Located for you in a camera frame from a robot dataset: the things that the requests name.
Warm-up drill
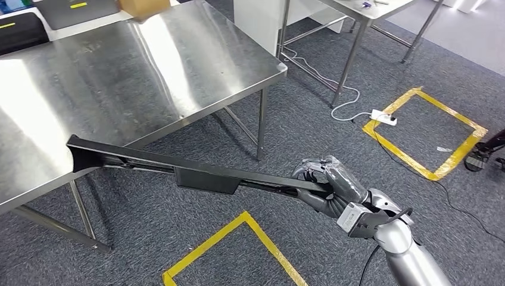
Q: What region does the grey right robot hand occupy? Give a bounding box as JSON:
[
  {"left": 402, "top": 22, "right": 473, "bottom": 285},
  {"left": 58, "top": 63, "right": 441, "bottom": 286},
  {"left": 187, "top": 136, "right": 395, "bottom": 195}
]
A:
[{"left": 291, "top": 155, "right": 370, "bottom": 220}]

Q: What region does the long black plastic panel part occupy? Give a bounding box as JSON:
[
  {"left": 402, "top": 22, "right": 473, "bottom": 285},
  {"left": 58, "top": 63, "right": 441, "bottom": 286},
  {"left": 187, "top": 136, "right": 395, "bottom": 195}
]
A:
[{"left": 66, "top": 134, "right": 334, "bottom": 199}]

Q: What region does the steel workbench table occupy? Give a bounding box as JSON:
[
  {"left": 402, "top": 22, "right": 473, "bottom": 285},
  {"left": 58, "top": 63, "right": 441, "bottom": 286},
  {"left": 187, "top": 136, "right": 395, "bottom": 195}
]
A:
[{"left": 0, "top": 0, "right": 289, "bottom": 253}]

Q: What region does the yellow floor tape square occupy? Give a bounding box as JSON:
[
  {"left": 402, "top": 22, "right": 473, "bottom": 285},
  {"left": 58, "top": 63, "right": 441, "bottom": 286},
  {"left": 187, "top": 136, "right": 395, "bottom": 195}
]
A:
[
  {"left": 362, "top": 86, "right": 489, "bottom": 182},
  {"left": 161, "top": 211, "right": 309, "bottom": 286}
]

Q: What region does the white power strip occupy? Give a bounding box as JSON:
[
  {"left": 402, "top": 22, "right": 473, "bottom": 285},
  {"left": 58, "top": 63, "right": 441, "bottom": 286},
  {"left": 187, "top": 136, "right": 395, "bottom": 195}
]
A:
[{"left": 370, "top": 109, "right": 398, "bottom": 127}]

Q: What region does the steel side table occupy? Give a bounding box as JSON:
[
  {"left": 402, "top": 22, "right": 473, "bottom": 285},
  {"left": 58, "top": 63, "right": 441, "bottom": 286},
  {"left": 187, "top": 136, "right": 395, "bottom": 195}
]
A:
[{"left": 276, "top": 0, "right": 447, "bottom": 108}]

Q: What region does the cardboard box yellow label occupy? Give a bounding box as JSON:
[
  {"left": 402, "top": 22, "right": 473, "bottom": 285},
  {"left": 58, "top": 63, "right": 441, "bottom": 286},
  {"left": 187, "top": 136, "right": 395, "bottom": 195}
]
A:
[{"left": 117, "top": 0, "right": 171, "bottom": 21}]

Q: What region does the grey laptop box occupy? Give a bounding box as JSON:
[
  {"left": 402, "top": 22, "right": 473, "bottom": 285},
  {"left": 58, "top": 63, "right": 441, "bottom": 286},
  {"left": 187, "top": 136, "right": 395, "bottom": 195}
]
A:
[{"left": 33, "top": 0, "right": 121, "bottom": 31}]

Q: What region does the black zip case yellow label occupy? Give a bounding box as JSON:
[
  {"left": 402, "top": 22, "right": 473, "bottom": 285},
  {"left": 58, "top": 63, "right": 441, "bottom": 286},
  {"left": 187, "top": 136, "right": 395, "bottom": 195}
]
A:
[{"left": 0, "top": 11, "right": 50, "bottom": 56}]

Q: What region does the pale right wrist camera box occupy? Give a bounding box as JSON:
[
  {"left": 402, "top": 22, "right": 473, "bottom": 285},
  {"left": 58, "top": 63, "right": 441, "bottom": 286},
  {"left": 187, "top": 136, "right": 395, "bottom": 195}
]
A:
[{"left": 336, "top": 202, "right": 391, "bottom": 240}]

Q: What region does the white power cable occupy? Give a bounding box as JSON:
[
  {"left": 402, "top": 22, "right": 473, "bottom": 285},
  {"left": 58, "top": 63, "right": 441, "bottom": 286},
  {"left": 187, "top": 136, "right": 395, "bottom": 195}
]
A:
[{"left": 282, "top": 46, "right": 373, "bottom": 122}]

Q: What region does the black floor cable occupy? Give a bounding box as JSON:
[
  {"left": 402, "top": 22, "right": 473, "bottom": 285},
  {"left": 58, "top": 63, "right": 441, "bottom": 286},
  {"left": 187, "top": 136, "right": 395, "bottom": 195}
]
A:
[{"left": 370, "top": 122, "right": 505, "bottom": 244}]

